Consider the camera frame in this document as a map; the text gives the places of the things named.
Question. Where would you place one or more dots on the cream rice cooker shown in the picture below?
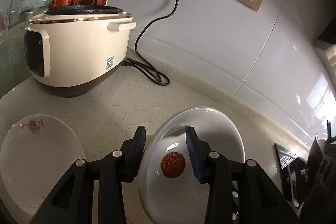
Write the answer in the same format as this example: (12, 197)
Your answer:
(78, 56)

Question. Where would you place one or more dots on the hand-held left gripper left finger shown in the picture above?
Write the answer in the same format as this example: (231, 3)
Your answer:
(140, 142)

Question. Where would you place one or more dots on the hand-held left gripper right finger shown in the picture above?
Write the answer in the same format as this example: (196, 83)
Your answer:
(193, 153)

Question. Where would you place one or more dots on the white bowl with red band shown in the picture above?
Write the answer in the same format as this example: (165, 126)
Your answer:
(173, 169)

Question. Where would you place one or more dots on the steel range hood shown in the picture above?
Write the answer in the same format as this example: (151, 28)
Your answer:
(329, 56)

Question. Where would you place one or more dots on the black stove pan support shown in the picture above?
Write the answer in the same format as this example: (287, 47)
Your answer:
(323, 169)

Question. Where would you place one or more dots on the white plate with pink flowers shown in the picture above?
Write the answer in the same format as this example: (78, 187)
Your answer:
(39, 161)

